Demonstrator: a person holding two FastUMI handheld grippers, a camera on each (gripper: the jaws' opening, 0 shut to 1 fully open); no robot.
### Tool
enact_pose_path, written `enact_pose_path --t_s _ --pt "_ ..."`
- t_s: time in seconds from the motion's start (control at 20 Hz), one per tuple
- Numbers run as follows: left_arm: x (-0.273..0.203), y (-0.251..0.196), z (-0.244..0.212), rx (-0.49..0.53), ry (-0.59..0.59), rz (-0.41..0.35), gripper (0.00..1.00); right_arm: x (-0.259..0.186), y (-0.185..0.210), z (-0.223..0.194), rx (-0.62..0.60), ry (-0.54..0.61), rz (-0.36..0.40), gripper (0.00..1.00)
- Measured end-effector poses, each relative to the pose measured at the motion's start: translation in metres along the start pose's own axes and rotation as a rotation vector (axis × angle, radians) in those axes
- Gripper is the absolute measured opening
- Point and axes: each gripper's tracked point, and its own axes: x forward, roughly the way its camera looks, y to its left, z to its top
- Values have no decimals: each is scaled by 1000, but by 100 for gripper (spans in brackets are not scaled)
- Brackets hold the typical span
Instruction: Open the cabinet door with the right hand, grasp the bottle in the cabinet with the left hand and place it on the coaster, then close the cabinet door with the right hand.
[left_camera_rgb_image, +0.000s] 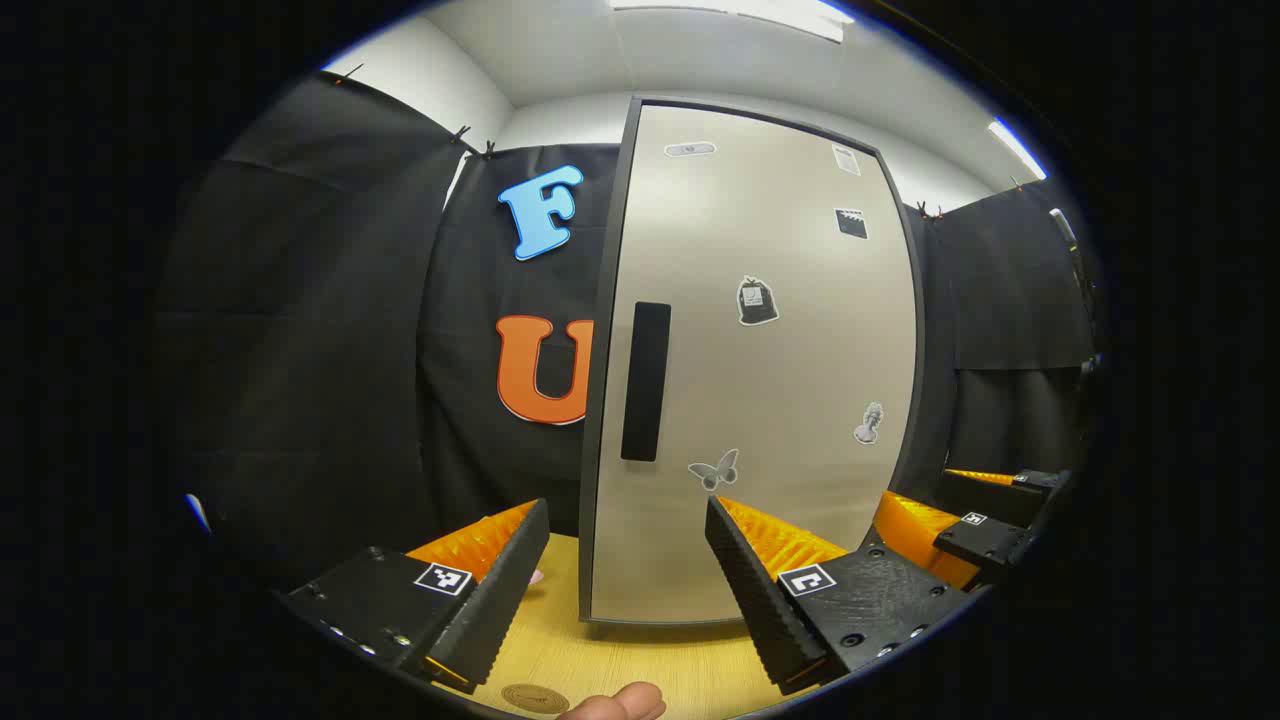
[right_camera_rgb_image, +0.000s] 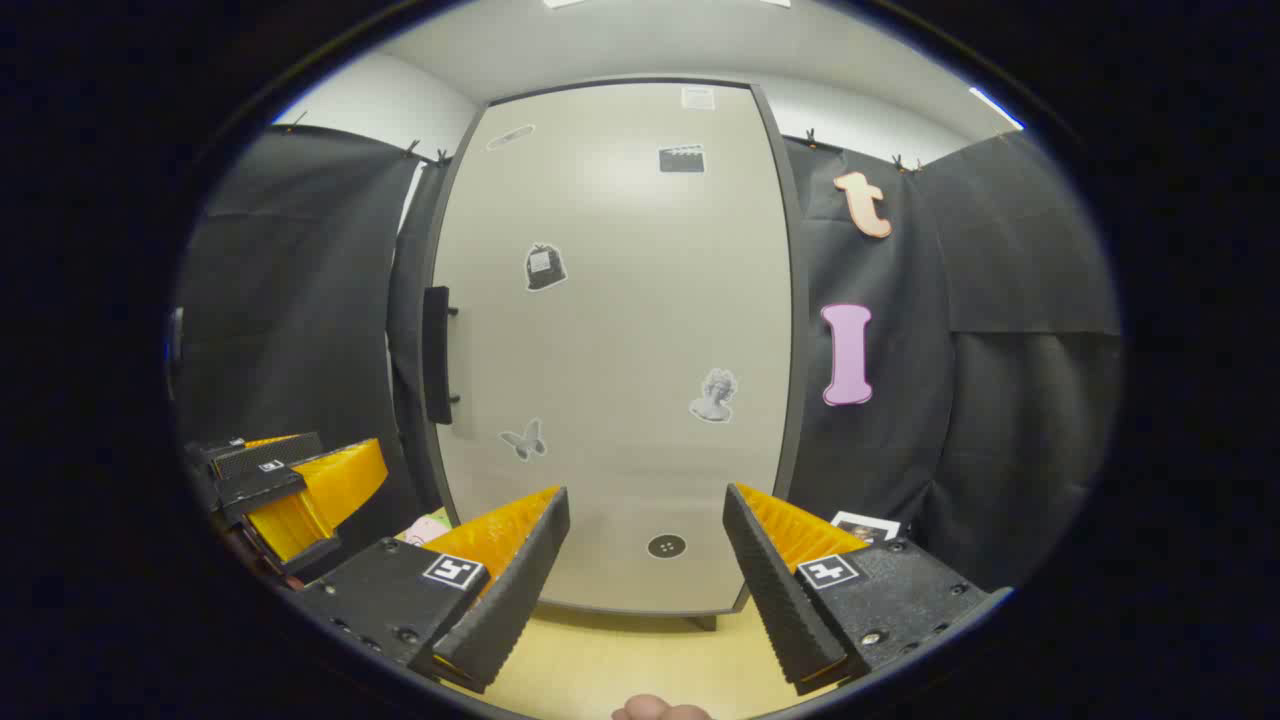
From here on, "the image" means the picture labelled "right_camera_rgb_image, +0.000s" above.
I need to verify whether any small photo card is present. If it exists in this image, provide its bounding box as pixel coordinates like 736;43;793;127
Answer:
830;510;902;547

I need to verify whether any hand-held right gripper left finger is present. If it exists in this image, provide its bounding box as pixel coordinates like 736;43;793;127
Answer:
295;486;573;695

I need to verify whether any black door handle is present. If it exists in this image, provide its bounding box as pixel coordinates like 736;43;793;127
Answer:
422;286;460;426

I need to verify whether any dark grey cabinet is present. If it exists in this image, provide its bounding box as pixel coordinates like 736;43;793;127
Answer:
430;78;811;633

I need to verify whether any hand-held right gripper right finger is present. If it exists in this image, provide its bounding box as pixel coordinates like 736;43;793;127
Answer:
722;483;1013;698

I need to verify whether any long ceiling light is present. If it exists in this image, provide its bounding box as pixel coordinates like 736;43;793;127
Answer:
543;0;793;10

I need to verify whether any black backdrop cloth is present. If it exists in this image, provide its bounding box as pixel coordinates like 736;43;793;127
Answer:
175;125;1121;591

